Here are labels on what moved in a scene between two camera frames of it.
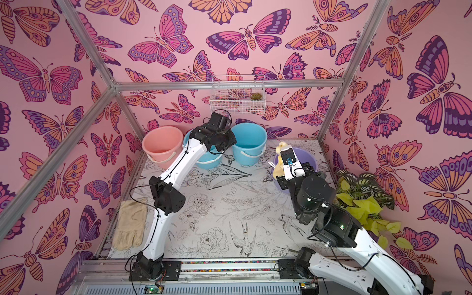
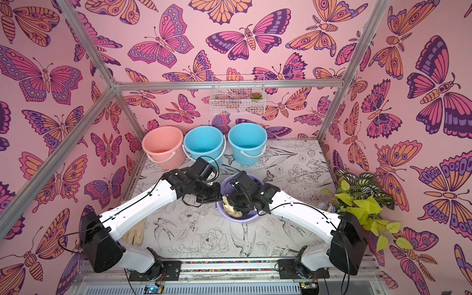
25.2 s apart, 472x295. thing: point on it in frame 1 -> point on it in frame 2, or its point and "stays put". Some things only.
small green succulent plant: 256,96 stays put
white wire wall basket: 238,94 stays put
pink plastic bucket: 163,144 stays put
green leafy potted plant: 364,195 stays put
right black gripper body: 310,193 -> 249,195
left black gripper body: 225,141 -> 207,193
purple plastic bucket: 303,156 -> 220,208
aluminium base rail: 244,278 stays put
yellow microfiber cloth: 279,168 -> 230,209
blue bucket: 251,141 stays put
